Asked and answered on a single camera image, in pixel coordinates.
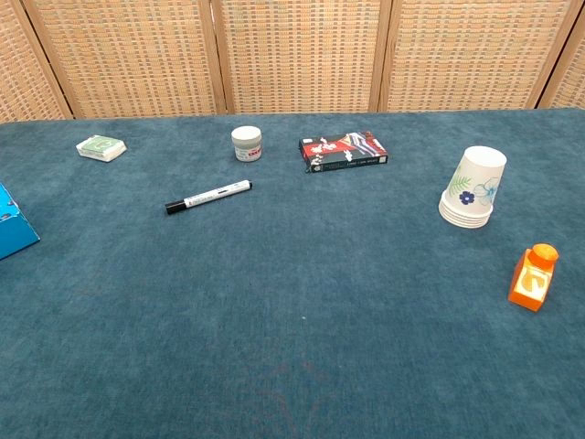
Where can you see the white flower-print paper cup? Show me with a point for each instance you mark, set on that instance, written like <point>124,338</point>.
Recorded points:
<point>477,178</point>

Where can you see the black printed card box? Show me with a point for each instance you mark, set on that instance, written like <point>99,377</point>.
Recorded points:
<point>343,153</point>

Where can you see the black white marker pen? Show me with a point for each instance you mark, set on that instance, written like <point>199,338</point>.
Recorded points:
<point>209,196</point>

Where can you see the white plastic jar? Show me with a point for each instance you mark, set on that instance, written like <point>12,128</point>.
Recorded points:
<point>247,145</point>

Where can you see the green white tissue packet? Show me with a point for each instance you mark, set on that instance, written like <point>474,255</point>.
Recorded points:
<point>101,148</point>

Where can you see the orange plastic bottle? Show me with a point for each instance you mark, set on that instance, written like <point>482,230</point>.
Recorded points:
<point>532,283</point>

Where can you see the blue cardboard box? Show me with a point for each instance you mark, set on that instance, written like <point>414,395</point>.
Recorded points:
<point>13,226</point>

